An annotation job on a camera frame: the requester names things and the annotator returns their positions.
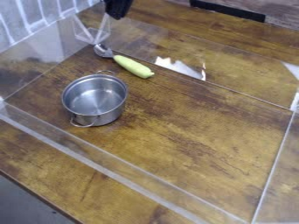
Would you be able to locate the green handled metal spoon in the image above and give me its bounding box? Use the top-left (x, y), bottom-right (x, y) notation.
top-left (94, 44), bottom-right (155, 79)

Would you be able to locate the black bar on table edge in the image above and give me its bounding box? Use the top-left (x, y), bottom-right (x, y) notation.
top-left (190, 0), bottom-right (267, 23)

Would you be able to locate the stainless steel pot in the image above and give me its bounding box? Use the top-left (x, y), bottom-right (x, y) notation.
top-left (61, 70), bottom-right (129, 128)

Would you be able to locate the clear acrylic enclosure wall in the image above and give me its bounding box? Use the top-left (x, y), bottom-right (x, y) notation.
top-left (0, 0), bottom-right (299, 224)

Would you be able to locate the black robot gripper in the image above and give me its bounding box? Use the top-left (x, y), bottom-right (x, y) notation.
top-left (105, 0), bottom-right (134, 20)

